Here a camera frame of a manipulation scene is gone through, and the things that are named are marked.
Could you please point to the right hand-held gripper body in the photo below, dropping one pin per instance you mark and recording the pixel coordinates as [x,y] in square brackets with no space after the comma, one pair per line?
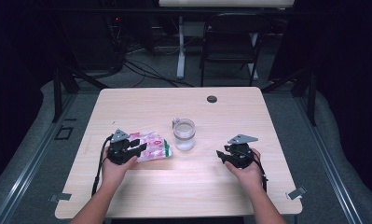
[241,155]

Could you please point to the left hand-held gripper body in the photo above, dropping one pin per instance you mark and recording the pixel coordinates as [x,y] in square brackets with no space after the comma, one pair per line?
[120,152]

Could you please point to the pink clear plastic packet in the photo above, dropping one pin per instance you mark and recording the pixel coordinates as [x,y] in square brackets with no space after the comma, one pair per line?
[155,147]

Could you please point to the clear glass cup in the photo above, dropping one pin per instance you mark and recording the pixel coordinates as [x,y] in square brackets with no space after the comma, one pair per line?
[184,140]

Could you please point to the person's left hand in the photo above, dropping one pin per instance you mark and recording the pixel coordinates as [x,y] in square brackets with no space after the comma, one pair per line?
[113,174]

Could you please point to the person's right hand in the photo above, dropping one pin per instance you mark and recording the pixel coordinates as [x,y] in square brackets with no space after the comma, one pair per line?
[249,177]

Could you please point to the black table grommet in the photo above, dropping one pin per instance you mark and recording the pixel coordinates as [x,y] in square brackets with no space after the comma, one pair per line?
[211,99]

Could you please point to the grey tape piece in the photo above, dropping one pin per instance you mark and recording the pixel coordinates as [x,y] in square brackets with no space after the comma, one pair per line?
[296,193]
[61,197]

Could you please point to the white desk leg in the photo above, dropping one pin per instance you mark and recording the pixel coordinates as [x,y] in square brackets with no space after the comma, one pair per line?
[181,62]
[254,73]

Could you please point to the black metal stand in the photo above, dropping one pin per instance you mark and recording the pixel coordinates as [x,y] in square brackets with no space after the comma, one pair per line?
[312,99]
[57,93]

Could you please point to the dark equipment box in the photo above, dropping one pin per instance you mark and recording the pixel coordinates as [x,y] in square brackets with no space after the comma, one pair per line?
[96,43]

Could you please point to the black folding chair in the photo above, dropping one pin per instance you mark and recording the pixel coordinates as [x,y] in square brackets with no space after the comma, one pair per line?
[236,23]

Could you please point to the white desk top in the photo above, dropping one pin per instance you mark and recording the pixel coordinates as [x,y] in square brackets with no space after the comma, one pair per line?
[224,3]

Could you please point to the aluminium floor rail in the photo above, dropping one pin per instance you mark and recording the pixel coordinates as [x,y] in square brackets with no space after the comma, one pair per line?
[329,161]
[28,174]

